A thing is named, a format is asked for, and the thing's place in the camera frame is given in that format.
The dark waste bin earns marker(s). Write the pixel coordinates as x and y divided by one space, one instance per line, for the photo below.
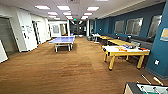
89 38

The small white table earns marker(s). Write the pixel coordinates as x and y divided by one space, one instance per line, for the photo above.
96 35

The blue ping pong table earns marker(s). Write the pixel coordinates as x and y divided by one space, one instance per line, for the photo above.
63 40

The long wooden table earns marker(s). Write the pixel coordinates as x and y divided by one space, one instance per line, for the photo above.
121 42
106 37

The ceiling light panel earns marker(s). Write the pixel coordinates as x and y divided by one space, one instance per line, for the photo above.
63 7
92 8
67 13
42 7
87 14
52 13

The interior glass window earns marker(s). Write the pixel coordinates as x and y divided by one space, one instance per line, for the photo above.
134 26
155 26
119 27

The white-top wooden table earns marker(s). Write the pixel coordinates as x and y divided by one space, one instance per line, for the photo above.
125 51

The white double door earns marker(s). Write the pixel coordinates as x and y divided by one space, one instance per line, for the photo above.
2 51

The white wall socket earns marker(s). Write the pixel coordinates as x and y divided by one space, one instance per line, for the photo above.
156 62

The yellow wall sign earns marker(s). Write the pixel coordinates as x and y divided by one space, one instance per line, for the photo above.
164 34

